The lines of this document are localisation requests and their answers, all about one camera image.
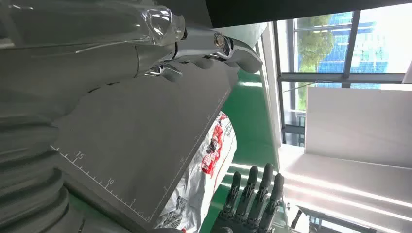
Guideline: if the grey package with red print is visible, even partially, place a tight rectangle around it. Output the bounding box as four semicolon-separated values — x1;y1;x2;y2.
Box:
154;111;237;233

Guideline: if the green conveyor belt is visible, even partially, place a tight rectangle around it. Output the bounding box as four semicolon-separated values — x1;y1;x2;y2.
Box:
199;69;282;233

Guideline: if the black scanner platform with ruler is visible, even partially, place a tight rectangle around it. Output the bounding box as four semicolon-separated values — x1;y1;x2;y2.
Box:
51;63;240;233

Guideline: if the white partition board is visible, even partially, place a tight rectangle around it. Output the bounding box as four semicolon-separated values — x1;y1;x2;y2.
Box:
304;86;412;168

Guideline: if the black scanner column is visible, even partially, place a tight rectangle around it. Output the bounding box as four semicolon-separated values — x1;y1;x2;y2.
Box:
157;0;412;29

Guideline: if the window with dark frame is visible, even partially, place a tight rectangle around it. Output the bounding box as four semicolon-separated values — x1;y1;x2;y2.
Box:
274;3;412;147

